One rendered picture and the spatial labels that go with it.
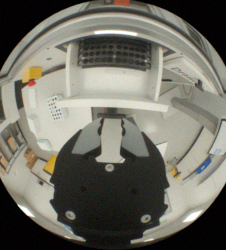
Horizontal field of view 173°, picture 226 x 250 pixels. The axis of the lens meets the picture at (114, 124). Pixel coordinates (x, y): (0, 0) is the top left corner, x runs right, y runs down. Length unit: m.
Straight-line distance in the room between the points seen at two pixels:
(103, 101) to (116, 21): 0.16
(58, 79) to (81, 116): 0.22
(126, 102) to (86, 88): 0.15
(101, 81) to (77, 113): 0.21
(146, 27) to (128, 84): 0.17
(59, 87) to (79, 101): 0.26
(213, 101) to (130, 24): 1.68
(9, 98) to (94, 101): 0.77
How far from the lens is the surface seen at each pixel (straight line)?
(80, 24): 0.17
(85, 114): 0.37
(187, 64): 0.26
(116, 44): 0.21
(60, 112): 0.39
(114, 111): 0.18
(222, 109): 1.68
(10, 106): 0.83
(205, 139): 3.12
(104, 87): 0.24
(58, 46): 0.24
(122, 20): 0.15
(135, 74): 0.24
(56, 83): 0.43
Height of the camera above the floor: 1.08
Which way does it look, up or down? 60 degrees down
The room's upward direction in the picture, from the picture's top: 179 degrees clockwise
